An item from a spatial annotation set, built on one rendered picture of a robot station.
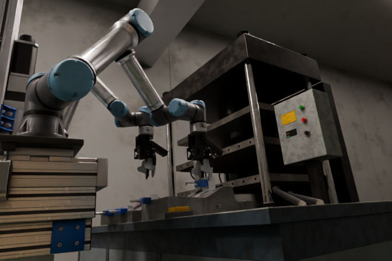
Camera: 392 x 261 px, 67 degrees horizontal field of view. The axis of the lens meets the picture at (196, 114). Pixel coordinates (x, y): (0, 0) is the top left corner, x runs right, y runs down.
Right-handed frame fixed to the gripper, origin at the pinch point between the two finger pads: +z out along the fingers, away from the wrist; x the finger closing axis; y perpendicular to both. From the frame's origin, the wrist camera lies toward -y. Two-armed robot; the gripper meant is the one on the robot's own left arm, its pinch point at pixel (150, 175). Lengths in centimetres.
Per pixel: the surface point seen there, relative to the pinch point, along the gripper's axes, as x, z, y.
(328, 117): 43, -29, -95
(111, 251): -43, 35, 4
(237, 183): -25, -1, -79
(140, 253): -4.6, 34.4, 3.8
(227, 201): 19.2, 14.6, -31.2
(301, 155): 26, -9, -85
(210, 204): 19.2, 15.6, -20.6
